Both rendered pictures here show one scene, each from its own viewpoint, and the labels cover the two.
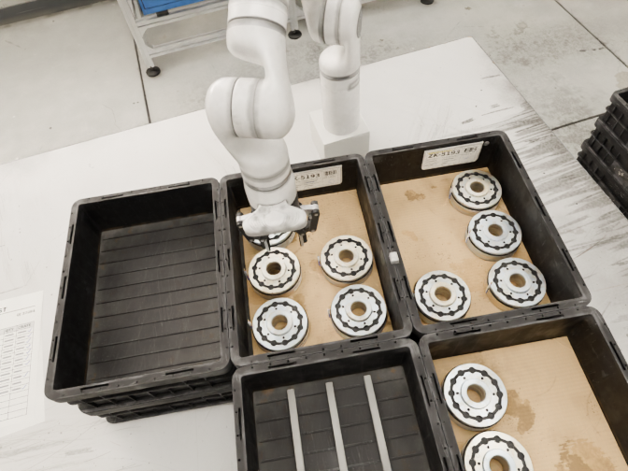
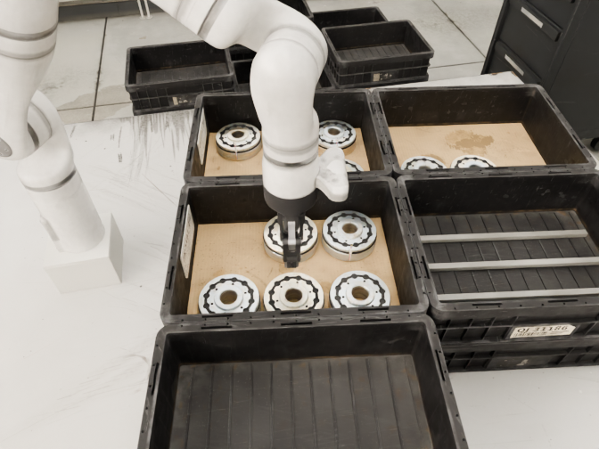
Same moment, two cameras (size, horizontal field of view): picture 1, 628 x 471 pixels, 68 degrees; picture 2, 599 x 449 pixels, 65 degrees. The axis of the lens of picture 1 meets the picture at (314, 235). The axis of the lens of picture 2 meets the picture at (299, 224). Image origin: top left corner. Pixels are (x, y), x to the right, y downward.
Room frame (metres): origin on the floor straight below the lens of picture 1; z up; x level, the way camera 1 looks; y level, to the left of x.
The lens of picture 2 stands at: (0.42, 0.53, 1.53)
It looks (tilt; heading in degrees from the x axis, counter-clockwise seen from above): 48 degrees down; 270
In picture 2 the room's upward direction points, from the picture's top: straight up
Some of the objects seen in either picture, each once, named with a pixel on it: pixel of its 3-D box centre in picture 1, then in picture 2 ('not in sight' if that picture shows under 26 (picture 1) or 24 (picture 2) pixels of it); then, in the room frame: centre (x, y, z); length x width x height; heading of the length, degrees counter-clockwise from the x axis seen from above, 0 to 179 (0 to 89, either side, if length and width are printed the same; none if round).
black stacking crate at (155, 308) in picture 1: (154, 289); (301, 440); (0.42, 0.32, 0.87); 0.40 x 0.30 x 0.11; 3
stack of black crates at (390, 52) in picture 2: not in sight; (370, 87); (0.11, -1.34, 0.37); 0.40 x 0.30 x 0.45; 12
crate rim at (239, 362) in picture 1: (306, 249); (291, 244); (0.43, 0.02, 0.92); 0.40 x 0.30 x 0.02; 3
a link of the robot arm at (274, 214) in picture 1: (270, 190); (305, 161); (0.41, 0.05, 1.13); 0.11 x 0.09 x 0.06; 2
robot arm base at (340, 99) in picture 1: (340, 96); (67, 207); (0.87, -0.11, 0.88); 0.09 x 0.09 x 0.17; 21
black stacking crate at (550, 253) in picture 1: (459, 236); (286, 153); (0.45, -0.28, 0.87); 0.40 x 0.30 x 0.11; 3
